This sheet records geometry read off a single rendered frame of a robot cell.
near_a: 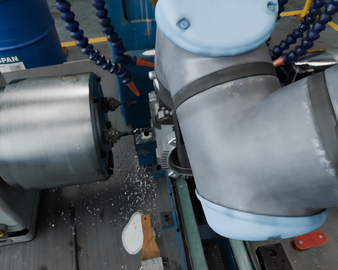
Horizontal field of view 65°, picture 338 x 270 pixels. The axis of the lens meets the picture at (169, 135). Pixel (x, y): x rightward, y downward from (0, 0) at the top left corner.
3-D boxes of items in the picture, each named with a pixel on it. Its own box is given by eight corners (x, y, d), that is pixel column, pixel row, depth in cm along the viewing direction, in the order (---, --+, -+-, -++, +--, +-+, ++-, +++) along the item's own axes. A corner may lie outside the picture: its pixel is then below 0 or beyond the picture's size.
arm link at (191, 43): (178, 70, 17) (142, -58, 19) (165, 119, 30) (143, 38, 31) (308, 43, 19) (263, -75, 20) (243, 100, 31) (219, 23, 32)
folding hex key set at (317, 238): (319, 231, 70) (322, 229, 69) (327, 244, 68) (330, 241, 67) (289, 240, 69) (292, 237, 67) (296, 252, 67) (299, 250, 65)
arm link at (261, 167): (361, 246, 14) (281, 31, 16) (186, 253, 21) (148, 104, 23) (370, 203, 21) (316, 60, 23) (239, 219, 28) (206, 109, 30)
